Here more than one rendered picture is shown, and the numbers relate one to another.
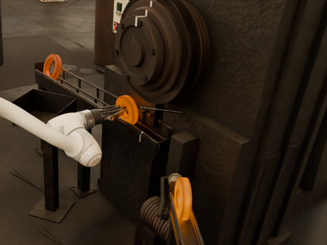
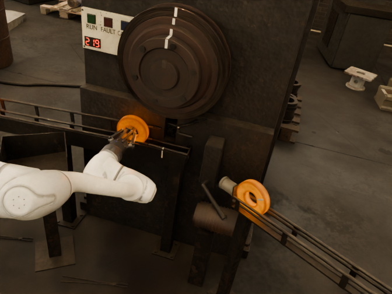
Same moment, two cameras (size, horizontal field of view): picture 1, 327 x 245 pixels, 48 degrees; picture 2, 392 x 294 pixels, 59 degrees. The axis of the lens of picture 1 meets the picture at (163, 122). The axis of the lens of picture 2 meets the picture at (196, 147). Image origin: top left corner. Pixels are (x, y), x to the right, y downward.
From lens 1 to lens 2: 0.83 m
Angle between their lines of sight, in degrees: 31
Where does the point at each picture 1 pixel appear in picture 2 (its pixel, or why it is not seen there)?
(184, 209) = (266, 206)
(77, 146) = (138, 188)
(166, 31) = (201, 49)
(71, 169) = not seen: hidden behind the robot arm
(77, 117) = (111, 157)
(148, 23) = (182, 44)
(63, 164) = not seen: hidden behind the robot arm
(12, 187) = not seen: outside the picture
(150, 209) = (206, 215)
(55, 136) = (125, 188)
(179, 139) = (215, 146)
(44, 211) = (49, 260)
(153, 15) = (182, 34)
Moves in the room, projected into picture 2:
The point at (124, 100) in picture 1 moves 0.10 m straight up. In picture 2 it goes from (132, 121) to (132, 102)
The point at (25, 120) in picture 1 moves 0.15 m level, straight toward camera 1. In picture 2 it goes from (98, 185) to (131, 207)
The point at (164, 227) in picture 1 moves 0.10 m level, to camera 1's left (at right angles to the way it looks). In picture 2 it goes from (227, 225) to (209, 232)
